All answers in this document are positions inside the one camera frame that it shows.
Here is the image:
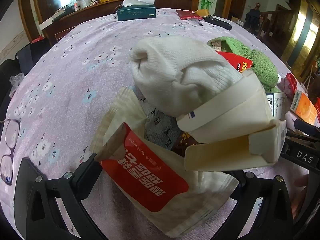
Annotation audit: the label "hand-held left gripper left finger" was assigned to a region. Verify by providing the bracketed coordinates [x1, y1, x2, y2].
[14, 152, 108, 240]

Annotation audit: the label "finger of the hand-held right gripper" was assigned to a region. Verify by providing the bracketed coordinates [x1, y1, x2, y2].
[294, 119, 320, 138]

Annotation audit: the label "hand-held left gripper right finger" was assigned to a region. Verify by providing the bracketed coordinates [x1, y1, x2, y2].
[220, 170, 295, 240]

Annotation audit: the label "red and beige wipes packet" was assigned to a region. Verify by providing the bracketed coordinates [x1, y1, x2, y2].
[89, 86, 240, 238]

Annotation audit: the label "cream cardboard box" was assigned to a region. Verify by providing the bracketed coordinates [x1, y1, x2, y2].
[176, 69, 287, 172]

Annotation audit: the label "green fluffy towel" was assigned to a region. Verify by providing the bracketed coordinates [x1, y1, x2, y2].
[207, 36, 282, 93]

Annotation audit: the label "person's right hand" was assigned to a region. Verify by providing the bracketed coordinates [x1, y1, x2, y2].
[291, 174, 309, 218]

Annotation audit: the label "orange box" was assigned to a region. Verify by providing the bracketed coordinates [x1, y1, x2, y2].
[290, 90, 318, 125]

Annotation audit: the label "blue and white box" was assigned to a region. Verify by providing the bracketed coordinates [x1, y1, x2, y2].
[265, 92, 287, 120]

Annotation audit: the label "small red carton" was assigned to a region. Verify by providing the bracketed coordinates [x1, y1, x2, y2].
[284, 73, 298, 97]

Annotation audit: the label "brown printed wrapper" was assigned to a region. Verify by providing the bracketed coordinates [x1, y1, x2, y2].
[171, 131, 201, 158]

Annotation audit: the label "dark framed eyeglasses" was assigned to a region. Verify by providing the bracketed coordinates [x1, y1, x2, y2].
[0, 119, 21, 187]

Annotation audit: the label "purple floral tablecloth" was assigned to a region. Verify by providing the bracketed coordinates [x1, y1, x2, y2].
[0, 6, 320, 240]

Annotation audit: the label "gold and black pillar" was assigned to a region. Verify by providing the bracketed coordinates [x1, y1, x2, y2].
[282, 0, 320, 66]

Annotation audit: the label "red and yellow box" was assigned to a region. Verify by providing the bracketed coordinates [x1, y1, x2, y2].
[216, 51, 253, 73]

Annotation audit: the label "clear plastic bag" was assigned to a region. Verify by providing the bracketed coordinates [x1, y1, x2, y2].
[9, 73, 25, 87]

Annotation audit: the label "wooden stair railing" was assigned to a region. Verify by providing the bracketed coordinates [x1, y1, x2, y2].
[244, 2, 283, 38]

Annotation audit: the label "dark jacket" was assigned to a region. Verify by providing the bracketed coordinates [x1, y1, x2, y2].
[246, 3, 262, 28]

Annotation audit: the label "black chair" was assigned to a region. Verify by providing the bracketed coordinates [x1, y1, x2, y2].
[0, 39, 52, 92]

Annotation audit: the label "white knitted towel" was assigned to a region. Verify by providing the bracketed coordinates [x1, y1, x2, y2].
[129, 36, 244, 117]

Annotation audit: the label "black pouch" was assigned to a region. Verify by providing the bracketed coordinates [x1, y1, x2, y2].
[204, 15, 233, 30]

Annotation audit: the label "wooden sideboard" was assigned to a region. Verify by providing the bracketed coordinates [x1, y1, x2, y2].
[40, 0, 193, 47]

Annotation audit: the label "teal tissue box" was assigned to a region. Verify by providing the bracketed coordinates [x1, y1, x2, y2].
[116, 0, 157, 22]

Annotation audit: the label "dark red packet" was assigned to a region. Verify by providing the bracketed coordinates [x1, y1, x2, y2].
[176, 9, 203, 20]

